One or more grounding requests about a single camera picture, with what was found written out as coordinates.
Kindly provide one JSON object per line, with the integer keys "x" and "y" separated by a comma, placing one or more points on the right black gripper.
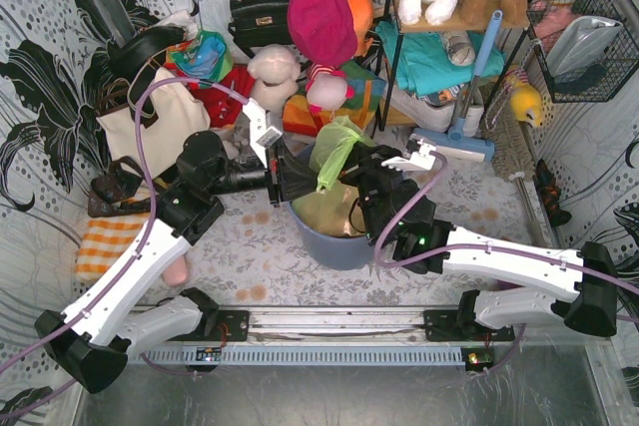
{"x": 363, "y": 167}

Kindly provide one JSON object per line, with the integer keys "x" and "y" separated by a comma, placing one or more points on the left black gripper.
{"x": 273, "y": 180}

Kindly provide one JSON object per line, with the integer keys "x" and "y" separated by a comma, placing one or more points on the green trash bag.
{"x": 335, "y": 142}

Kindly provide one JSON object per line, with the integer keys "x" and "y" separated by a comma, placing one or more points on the blue round trash bin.
{"x": 339, "y": 251}

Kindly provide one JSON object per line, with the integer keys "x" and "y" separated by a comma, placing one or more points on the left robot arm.
{"x": 93, "y": 338}

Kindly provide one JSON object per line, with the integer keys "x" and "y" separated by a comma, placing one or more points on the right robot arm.
{"x": 578, "y": 288}

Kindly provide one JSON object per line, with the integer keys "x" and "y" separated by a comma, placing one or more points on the magenta cloth bag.
{"x": 322, "y": 30}

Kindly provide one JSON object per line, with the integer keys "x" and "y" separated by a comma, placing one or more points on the colourful printed bag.
{"x": 206, "y": 58}

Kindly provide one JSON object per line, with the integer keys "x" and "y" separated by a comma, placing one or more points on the brown patterned bag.
{"x": 113, "y": 194}

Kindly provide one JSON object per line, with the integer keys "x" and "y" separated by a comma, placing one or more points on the rainbow striped cloth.
{"x": 368, "y": 90}

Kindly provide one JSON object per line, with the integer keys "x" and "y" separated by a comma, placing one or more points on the pink faced plush doll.
{"x": 327, "y": 88}

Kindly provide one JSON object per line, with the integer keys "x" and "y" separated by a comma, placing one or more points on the blue floor sweeper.
{"x": 454, "y": 143}

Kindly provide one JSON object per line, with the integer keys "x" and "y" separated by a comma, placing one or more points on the red cloth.
{"x": 223, "y": 110}

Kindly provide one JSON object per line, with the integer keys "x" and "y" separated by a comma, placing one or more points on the cream plush lamb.
{"x": 276, "y": 71}

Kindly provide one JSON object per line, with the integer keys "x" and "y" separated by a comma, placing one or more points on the teal folded cloth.
{"x": 423, "y": 64}

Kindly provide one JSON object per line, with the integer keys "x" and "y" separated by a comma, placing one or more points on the white sneaker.
{"x": 438, "y": 118}

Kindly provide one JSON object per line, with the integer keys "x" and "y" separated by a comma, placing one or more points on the grey patterned ball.
{"x": 458, "y": 47}

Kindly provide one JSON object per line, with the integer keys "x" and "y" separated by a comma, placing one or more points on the orange plush toy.
{"x": 362, "y": 15}

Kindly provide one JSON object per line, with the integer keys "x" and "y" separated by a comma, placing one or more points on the black leather handbag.
{"x": 259, "y": 23}

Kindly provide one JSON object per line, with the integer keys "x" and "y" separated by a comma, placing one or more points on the yellow plush duck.
{"x": 525, "y": 101}

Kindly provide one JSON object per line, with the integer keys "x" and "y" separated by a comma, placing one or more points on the black orange toy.
{"x": 549, "y": 193}

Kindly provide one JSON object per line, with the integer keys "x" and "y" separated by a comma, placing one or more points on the orange white checked towel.
{"x": 104, "y": 241}

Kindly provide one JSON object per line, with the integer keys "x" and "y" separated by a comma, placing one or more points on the black round hat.
{"x": 126, "y": 61}

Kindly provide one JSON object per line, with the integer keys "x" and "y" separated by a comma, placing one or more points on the silver foil pouch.
{"x": 582, "y": 42}

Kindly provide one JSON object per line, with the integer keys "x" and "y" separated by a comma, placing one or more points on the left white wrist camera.
{"x": 265, "y": 128}

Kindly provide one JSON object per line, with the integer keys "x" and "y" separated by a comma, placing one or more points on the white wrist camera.
{"x": 421, "y": 154}
{"x": 265, "y": 128}

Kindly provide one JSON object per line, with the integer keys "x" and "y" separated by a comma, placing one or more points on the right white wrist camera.
{"x": 421, "y": 154}

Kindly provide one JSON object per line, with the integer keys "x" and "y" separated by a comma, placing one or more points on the black wire basket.
{"x": 600, "y": 81}

